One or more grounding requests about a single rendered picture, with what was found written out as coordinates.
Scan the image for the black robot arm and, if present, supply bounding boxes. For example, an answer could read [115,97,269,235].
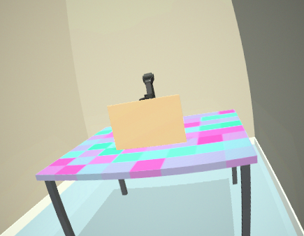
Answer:
[143,73,156,99]

